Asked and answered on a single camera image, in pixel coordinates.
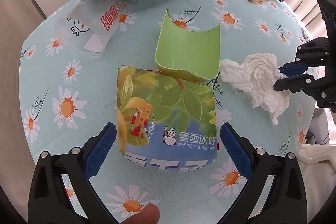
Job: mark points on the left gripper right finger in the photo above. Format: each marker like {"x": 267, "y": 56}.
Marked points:
{"x": 286, "y": 200}

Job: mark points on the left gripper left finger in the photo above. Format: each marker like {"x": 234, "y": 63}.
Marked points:
{"x": 48, "y": 199}

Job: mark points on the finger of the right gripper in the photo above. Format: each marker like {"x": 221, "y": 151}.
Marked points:
{"x": 294, "y": 83}
{"x": 292, "y": 69}

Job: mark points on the left hand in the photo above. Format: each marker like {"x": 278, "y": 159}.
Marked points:
{"x": 150, "y": 214}

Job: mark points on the green broken cup piece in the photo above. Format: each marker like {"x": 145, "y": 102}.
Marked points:
{"x": 189, "y": 55}

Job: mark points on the daisy pattern tablecloth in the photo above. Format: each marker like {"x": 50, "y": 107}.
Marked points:
{"x": 66, "y": 99}

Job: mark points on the clear cup red text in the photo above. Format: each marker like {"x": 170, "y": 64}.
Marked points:
{"x": 88, "y": 28}

